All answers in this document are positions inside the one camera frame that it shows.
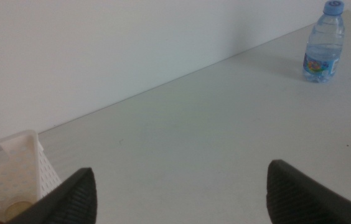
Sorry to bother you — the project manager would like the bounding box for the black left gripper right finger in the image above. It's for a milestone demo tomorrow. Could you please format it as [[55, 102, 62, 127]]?
[[266, 159, 351, 224]]

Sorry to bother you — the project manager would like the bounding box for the yellow tea bottle white cap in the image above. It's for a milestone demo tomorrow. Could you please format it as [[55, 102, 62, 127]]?
[[4, 195, 36, 222]]

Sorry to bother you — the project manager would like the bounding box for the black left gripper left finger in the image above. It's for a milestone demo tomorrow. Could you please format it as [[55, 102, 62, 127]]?
[[7, 167, 98, 224]]

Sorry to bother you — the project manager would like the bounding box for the white perforated plastic basket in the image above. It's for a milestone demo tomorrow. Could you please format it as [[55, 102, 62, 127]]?
[[0, 129, 63, 224]]

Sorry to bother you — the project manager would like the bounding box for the clear water bottle blue label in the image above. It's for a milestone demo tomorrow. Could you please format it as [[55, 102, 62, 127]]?
[[302, 0, 346, 84]]

